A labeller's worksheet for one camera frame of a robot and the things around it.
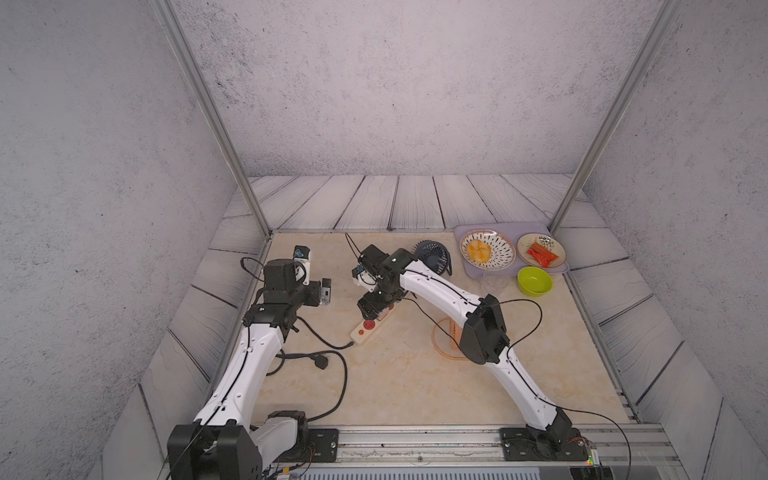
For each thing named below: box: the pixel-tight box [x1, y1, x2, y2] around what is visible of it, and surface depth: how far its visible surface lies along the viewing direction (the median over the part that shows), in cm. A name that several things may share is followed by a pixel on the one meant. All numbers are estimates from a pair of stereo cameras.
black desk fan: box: [411, 240, 452, 276], surface depth 106 cm
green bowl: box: [517, 266, 553, 297], surface depth 104 cm
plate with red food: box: [516, 232, 567, 269], surface depth 113 cm
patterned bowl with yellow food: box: [459, 229, 517, 271], surface depth 113 cm
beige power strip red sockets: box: [350, 304, 396, 344], surface depth 93 cm
